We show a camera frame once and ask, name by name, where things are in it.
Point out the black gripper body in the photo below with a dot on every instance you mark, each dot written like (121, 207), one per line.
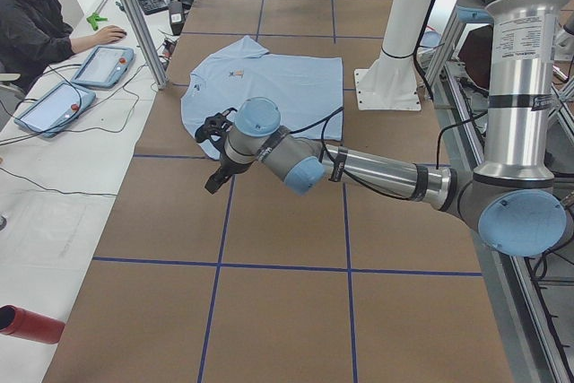
(222, 169)

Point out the near blue teach pendant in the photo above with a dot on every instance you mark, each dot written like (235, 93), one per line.
(56, 110)

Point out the light blue t-shirt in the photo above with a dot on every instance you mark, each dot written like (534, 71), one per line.
(305, 89)

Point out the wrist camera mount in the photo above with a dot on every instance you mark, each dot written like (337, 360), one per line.
(215, 128)

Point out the white central pedestal column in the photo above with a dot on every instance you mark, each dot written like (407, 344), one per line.
(390, 83)

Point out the red cylinder bottle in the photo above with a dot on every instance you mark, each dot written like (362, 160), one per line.
(28, 325)

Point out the person in dark jacket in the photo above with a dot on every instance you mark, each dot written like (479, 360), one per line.
(34, 35)

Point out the blue teach pendant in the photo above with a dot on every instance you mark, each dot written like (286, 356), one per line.
(103, 67)
(56, 110)

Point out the green plastic tool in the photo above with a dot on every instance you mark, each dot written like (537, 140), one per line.
(95, 19)

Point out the aluminium frame post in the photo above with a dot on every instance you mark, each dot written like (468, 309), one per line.
(144, 39)

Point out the far blue teach pendant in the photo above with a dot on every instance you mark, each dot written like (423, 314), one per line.
(103, 67)

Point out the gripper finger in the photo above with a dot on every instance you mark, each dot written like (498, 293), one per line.
(211, 185)

